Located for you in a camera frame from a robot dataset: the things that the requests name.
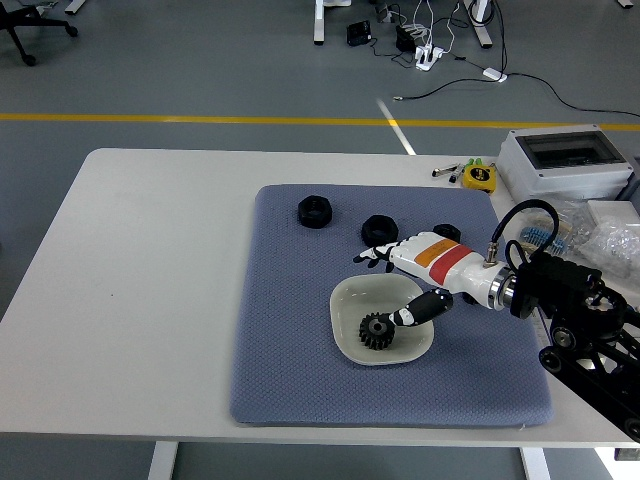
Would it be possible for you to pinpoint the blue-grey textured mat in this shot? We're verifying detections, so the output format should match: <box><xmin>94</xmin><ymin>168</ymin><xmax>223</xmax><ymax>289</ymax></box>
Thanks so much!
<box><xmin>228</xmin><ymin>183</ymin><xmax>555</xmax><ymax>428</ymax></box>

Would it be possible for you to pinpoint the black office chair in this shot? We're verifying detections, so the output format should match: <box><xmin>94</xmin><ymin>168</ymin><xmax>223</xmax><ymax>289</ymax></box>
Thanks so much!
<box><xmin>0</xmin><ymin>0</ymin><xmax>79</xmax><ymax>68</ymax></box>

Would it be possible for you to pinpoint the bag of blue resistors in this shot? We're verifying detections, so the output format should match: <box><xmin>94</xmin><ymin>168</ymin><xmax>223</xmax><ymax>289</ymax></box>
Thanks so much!
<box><xmin>517</xmin><ymin>209</ymin><xmax>576</xmax><ymax>262</ymax></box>

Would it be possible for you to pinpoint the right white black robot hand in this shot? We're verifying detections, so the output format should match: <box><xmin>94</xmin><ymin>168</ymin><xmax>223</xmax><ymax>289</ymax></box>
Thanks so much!
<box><xmin>352</xmin><ymin>230</ymin><xmax>502</xmax><ymax>327</ymax></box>

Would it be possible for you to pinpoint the purple-edged card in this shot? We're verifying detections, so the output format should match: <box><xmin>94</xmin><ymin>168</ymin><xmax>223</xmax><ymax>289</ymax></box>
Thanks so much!
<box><xmin>530</xmin><ymin>310</ymin><xmax>553</xmax><ymax>347</ymax></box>

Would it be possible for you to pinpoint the white square plate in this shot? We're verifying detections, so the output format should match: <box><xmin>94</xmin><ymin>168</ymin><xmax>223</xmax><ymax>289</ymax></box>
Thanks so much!
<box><xmin>329</xmin><ymin>273</ymin><xmax>435</xmax><ymax>367</ymax></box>

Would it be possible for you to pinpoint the long black floor cable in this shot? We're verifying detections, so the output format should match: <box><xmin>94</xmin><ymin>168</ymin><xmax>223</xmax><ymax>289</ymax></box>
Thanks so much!
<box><xmin>392</xmin><ymin>54</ymin><xmax>640</xmax><ymax>120</ymax></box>

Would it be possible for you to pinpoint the clear plastic parts bag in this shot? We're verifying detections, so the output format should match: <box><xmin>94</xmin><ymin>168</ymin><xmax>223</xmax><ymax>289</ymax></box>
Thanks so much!
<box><xmin>574</xmin><ymin>218</ymin><xmax>640</xmax><ymax>282</ymax></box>

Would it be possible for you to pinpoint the white power strip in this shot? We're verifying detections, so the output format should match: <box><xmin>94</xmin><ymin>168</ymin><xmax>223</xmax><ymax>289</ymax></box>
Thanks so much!
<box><xmin>414</xmin><ymin>44</ymin><xmax>446</xmax><ymax>72</ymax></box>

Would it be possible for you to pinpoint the large black hex nut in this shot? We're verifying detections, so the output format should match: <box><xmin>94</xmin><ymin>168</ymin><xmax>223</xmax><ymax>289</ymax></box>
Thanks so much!
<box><xmin>296</xmin><ymin>195</ymin><xmax>333</xmax><ymax>230</ymax></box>
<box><xmin>360</xmin><ymin>214</ymin><xmax>400</xmax><ymax>250</ymax></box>

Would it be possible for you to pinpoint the large black gear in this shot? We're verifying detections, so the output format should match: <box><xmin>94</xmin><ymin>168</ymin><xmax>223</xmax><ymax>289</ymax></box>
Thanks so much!
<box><xmin>356</xmin><ymin>311</ymin><xmax>399</xmax><ymax>353</ymax></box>

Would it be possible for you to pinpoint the white table leg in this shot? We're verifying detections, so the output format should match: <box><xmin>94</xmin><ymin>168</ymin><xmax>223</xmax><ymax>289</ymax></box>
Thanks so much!
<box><xmin>147</xmin><ymin>441</ymin><xmax>179</xmax><ymax>480</ymax></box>
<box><xmin>519</xmin><ymin>446</ymin><xmax>552</xmax><ymax>480</ymax></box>

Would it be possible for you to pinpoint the yellow tape measure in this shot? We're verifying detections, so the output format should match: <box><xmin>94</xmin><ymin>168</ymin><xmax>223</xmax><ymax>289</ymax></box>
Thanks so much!
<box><xmin>460</xmin><ymin>164</ymin><xmax>497</xmax><ymax>195</ymax></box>

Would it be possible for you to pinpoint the white desk leg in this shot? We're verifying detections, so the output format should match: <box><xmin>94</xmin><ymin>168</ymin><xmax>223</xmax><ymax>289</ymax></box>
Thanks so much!
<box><xmin>463</xmin><ymin>0</ymin><xmax>495</xmax><ymax>49</ymax></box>
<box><xmin>313</xmin><ymin>0</ymin><xmax>327</xmax><ymax>47</ymax></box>

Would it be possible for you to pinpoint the grey electrical enclosure box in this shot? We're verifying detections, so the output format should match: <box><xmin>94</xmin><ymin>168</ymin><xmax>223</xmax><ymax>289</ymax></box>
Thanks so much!
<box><xmin>496</xmin><ymin>124</ymin><xmax>636</xmax><ymax>211</ymax></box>

